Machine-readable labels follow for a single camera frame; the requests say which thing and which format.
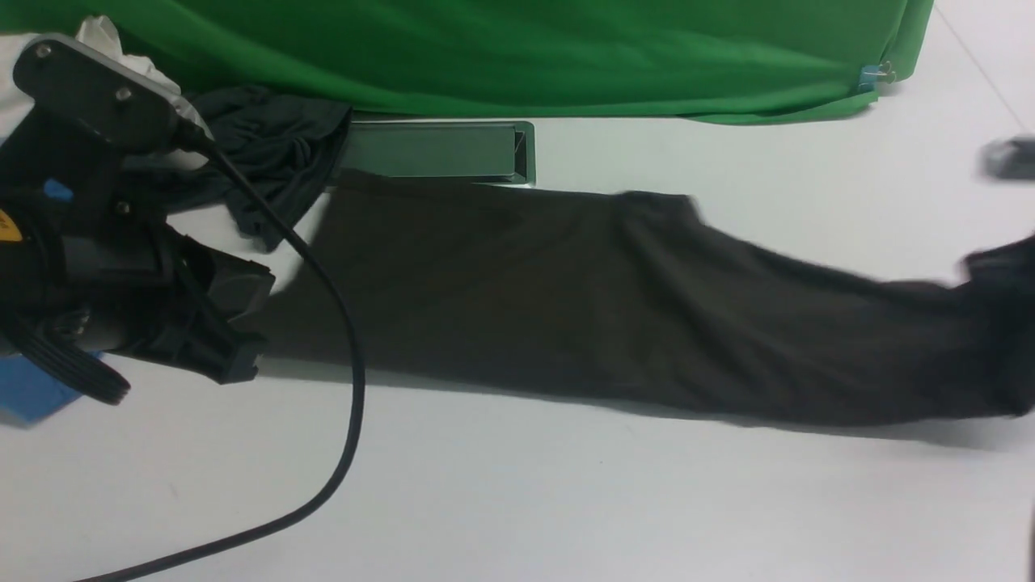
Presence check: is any dark teal crumpled shirt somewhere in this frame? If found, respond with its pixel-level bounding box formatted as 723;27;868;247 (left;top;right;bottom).
119;86;353;253

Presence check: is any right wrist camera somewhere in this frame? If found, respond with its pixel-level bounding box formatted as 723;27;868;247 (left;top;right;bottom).
980;135;1034;182

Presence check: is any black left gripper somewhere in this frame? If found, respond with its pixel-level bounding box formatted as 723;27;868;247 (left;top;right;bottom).
1;106;274;386

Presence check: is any green backdrop cloth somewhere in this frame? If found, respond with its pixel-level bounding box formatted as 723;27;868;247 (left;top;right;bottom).
2;1;934;125

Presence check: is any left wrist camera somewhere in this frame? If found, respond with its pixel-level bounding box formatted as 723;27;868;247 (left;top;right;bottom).
12;33;212;155

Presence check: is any white crumpled shirt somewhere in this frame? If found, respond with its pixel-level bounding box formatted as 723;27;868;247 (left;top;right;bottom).
1;14;181;139

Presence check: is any dark gray long-sleeved shirt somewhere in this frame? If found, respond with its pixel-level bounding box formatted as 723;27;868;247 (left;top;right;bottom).
234;170;1035;428

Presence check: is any black left camera cable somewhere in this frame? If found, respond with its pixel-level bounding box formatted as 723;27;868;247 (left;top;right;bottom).
69;141;366;582

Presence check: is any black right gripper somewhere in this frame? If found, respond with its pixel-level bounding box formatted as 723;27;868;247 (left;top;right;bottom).
962;235;1034;324

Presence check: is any blue crumpled shirt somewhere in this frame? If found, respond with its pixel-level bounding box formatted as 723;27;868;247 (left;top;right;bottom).
1;179;81;426

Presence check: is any blue binder clip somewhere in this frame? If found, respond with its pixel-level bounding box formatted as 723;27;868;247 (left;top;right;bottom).
857;61;896;93

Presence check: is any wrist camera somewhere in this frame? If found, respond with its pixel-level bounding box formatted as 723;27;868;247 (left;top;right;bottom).
12;33;212;155
980;135;1034;182

